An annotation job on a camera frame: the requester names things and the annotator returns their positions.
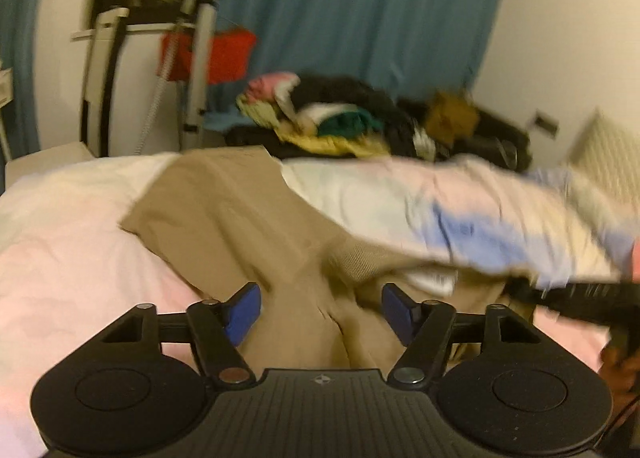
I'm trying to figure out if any tan t-shirt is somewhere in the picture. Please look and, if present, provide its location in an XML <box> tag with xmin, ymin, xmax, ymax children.
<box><xmin>119</xmin><ymin>145</ymin><xmax>526</xmax><ymax>372</ymax></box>

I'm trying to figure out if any pile of mixed clothes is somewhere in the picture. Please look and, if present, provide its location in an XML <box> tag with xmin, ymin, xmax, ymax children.
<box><xmin>224</xmin><ymin>72</ymin><xmax>449</xmax><ymax>161</ymax></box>

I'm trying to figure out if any person right hand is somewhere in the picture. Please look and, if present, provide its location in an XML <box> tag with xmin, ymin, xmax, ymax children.
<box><xmin>598</xmin><ymin>237</ymin><xmax>640</xmax><ymax>408</ymax></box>

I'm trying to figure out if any quilted beige headboard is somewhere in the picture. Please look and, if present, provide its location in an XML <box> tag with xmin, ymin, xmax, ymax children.
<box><xmin>566</xmin><ymin>108</ymin><xmax>639</xmax><ymax>209</ymax></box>

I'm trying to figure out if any pastel tie-dye duvet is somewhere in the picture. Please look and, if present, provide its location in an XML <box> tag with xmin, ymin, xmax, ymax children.
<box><xmin>1</xmin><ymin>148</ymin><xmax>628</xmax><ymax>457</ymax></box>

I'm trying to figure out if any black armchair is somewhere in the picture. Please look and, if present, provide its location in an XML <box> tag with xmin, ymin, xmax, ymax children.
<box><xmin>397</xmin><ymin>99</ymin><xmax>533</xmax><ymax>173</ymax></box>

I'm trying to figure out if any brown paper bag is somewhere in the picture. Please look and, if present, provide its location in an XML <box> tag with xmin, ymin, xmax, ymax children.
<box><xmin>424</xmin><ymin>91</ymin><xmax>480</xmax><ymax>148</ymax></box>

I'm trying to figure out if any white stool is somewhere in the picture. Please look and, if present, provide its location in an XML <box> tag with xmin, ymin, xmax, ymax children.
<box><xmin>4</xmin><ymin>142</ymin><xmax>94</xmax><ymax>189</ymax></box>

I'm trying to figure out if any white folded board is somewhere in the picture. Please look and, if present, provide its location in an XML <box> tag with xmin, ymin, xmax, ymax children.
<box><xmin>80</xmin><ymin>8</ymin><xmax>129</xmax><ymax>157</ymax></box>

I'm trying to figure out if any blue curtain right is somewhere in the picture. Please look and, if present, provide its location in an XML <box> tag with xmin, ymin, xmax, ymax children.
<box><xmin>219</xmin><ymin>0</ymin><xmax>500</xmax><ymax>100</ymax></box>

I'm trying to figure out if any blue curtain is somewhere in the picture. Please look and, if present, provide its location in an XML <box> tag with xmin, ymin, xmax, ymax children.
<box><xmin>1</xmin><ymin>0</ymin><xmax>40</xmax><ymax>158</ymax></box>
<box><xmin>219</xmin><ymin>0</ymin><xmax>500</xmax><ymax>100</ymax></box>

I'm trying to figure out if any white vanity desk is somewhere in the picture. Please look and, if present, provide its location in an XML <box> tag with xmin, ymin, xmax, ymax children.
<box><xmin>0</xmin><ymin>67</ymin><xmax>13</xmax><ymax>163</ymax></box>

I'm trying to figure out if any garment steamer stand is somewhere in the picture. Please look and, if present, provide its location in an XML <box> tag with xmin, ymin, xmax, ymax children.
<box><xmin>134</xmin><ymin>0</ymin><xmax>219</xmax><ymax>155</ymax></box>

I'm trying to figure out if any blue curtain left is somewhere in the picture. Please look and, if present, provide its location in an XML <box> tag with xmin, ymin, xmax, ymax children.
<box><xmin>1</xmin><ymin>0</ymin><xmax>40</xmax><ymax>158</ymax></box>

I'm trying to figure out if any black wall socket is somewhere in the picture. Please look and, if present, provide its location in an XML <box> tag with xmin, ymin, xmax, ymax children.
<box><xmin>532</xmin><ymin>111</ymin><xmax>559</xmax><ymax>139</ymax></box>

